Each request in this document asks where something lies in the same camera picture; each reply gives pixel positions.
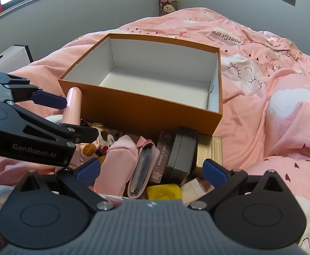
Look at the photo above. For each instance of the gold box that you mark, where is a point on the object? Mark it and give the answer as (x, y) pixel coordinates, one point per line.
(209, 151)

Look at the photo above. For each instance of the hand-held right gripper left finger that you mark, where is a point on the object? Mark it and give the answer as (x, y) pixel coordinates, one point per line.
(87, 172)

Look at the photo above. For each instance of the white carton with black edge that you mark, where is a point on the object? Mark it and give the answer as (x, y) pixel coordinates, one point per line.
(8, 57)

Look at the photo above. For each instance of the dark grey box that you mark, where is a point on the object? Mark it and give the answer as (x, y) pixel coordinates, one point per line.
(181, 151)

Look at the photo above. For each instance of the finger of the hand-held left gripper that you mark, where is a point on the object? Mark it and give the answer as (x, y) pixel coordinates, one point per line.
(72, 134)
(48, 99)

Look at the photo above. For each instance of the orange cardboard box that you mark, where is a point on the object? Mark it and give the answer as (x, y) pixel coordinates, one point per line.
(144, 111)

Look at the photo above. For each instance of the dark brown printed box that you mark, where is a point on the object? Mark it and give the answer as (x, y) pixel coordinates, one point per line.
(162, 154)

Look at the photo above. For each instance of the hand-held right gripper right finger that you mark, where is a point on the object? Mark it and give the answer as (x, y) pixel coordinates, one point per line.
(214, 174)

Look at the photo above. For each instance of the small white printed box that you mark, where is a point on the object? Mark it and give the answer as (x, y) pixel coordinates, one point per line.
(193, 190)

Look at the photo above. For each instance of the pink fabric pouch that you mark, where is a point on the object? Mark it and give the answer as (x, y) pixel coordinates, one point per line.
(117, 162)

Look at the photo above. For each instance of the yellow round object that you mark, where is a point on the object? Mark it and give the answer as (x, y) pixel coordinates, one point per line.
(162, 191)

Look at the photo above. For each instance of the pink card binder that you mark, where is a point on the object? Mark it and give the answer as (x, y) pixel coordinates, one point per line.
(144, 170)

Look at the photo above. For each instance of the pink printed blanket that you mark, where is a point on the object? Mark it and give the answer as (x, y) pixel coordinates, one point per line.
(277, 71)

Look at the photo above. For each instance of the orange blue plush toy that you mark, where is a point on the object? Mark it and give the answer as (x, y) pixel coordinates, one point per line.
(104, 136)

